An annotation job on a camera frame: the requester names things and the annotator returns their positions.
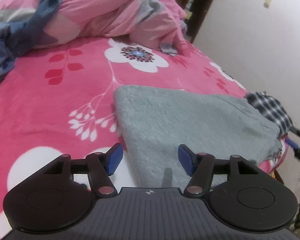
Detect dark plaid cloth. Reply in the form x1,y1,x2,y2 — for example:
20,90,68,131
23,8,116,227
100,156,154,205
244,91,294,139

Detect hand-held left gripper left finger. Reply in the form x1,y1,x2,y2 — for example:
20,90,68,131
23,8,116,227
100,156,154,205
44,142,124,202

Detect grey sweatpants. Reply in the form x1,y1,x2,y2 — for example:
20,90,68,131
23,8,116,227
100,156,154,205
113,85,283,188

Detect navy blue cloth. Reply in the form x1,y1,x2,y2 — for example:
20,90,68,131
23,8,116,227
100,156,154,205
0,0,67,79

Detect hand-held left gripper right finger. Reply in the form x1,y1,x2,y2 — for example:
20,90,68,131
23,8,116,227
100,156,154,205
177,144,259,200

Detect pink carrot print quilt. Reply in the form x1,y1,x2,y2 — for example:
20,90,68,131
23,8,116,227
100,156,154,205
0,0,188,55

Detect pink floral blanket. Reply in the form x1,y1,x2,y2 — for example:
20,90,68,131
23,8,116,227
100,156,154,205
0,36,288,240

